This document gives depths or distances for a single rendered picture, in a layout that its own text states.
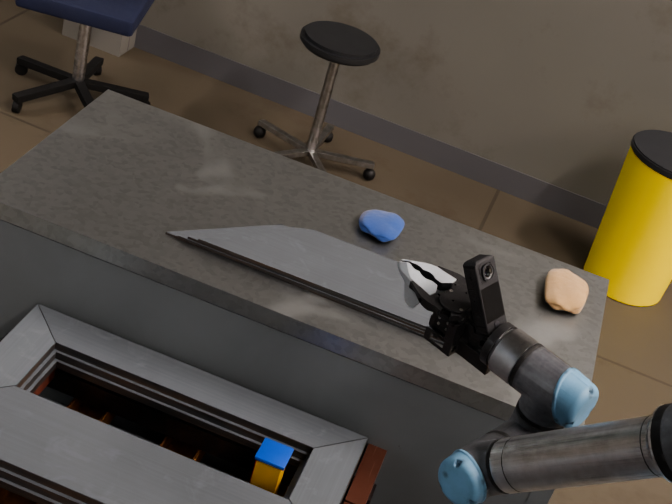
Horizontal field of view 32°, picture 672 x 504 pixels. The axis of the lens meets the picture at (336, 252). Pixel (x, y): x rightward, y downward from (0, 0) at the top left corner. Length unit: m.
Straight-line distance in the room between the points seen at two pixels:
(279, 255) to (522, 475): 1.00
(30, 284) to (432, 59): 2.98
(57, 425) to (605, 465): 1.11
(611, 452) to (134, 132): 1.62
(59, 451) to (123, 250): 0.44
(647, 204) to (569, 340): 2.14
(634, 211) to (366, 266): 2.33
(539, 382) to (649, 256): 3.08
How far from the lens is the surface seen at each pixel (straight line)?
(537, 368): 1.65
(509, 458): 1.56
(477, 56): 5.09
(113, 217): 2.44
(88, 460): 2.16
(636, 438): 1.44
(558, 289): 2.59
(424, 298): 1.71
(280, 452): 2.22
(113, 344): 2.41
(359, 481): 2.31
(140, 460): 2.17
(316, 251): 2.44
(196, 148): 2.75
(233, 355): 2.38
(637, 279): 4.77
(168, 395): 2.34
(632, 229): 4.67
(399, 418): 2.34
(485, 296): 1.68
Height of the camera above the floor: 2.39
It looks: 32 degrees down
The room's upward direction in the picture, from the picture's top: 17 degrees clockwise
